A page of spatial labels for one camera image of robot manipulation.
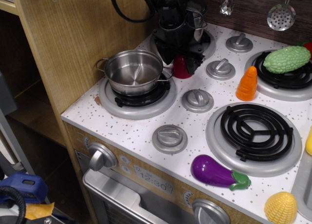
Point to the orange toy carrot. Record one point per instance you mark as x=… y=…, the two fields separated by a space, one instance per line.
x=246 y=89

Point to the yellow toy corn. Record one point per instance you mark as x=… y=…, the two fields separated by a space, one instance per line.
x=281 y=208

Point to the front left burner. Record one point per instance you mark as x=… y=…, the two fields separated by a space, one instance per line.
x=140 y=107

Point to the back left burner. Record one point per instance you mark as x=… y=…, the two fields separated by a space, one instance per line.
x=206 y=46

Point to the green toy bitter gourd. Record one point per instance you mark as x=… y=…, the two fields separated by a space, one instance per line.
x=287 y=59

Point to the wooden shelf cabinet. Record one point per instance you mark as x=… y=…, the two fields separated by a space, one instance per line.
x=48 y=49

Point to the steel pot with lid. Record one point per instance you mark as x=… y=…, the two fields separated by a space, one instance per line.
x=198 y=11

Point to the front right burner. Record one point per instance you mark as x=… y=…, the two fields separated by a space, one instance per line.
x=253 y=139

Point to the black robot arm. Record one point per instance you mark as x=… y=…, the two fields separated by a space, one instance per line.
x=179 y=22

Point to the red toy pepper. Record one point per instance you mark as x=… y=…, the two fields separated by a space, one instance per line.
x=307 y=46

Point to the right oven dial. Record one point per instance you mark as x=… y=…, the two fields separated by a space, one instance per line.
x=207 y=212

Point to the oven dial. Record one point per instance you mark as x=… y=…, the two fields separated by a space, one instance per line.
x=101 y=157
x=207 y=212

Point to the grey toy sink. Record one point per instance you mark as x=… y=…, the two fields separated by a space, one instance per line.
x=302 y=187

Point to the grey stove knob back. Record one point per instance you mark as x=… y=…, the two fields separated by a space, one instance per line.
x=239 y=44

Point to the burner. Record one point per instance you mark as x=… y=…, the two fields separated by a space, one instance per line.
x=140 y=107
x=206 y=46
x=253 y=139
x=293 y=86

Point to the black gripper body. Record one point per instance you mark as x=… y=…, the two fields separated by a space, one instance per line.
x=178 y=38

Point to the orange tape piece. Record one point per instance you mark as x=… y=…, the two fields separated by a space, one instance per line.
x=36 y=211

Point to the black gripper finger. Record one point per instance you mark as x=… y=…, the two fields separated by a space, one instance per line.
x=166 y=52
x=193 y=61

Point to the yellow toy at right edge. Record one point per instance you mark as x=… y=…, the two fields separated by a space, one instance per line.
x=308 y=144

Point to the purple toy eggplant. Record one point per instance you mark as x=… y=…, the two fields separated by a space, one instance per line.
x=208 y=171

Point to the back right burner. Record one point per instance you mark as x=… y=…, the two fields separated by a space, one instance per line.
x=293 y=86

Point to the hanging steel utensil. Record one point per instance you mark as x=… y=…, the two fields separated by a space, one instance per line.
x=226 y=8

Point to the grey stove knob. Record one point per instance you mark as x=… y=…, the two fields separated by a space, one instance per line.
x=220 y=70
x=239 y=44
x=169 y=139
x=197 y=101

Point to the left oven dial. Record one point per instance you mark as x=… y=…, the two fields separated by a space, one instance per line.
x=101 y=157

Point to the grey oven door handle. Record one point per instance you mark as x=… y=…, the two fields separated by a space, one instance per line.
x=119 y=196

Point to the blue device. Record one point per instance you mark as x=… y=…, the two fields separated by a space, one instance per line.
x=32 y=187

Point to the hanging steel skimmer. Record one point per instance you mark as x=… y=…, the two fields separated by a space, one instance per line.
x=281 y=17

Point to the small steel pan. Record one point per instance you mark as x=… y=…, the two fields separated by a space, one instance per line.
x=133 y=72

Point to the grey stove knob front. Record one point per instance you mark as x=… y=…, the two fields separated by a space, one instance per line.
x=169 y=139

